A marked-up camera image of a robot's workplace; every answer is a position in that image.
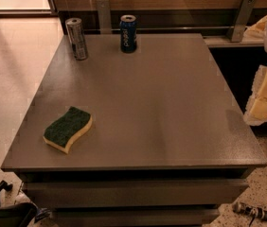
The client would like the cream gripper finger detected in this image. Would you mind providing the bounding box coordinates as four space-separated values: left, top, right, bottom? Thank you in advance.
244 15 267 38
243 65 267 126

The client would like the blue pepsi can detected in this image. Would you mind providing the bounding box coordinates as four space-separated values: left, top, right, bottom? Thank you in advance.
120 15 137 53

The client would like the silver energy drink can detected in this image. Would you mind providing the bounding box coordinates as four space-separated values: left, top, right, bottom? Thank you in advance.
65 18 88 61

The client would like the green and yellow sponge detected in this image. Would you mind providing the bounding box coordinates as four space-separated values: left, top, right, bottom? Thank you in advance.
44 107 93 153

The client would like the grey side shelf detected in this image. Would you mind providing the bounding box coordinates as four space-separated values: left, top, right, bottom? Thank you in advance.
203 36 264 48

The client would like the black white striped rod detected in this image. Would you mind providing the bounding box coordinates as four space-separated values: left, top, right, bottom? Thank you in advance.
232 201 267 222

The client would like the lower grey drawer front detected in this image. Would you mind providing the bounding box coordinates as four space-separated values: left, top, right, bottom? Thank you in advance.
53 209 220 227

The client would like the grey drawer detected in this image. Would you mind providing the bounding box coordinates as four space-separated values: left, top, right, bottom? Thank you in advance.
24 179 248 208
53 209 220 227

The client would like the upper grey drawer front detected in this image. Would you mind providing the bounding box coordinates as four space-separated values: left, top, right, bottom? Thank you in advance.
24 179 248 208

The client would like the black chair base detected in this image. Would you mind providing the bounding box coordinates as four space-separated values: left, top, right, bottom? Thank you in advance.
0 181 50 227

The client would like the right metal wall bracket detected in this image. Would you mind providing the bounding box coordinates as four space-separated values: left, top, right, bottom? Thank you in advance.
226 0 257 42

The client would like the metal wall bracket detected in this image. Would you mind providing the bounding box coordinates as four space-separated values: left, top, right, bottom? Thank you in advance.
226 0 257 42
97 0 112 34

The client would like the left metal wall bracket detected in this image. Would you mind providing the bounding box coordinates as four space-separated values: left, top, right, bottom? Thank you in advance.
97 0 112 34

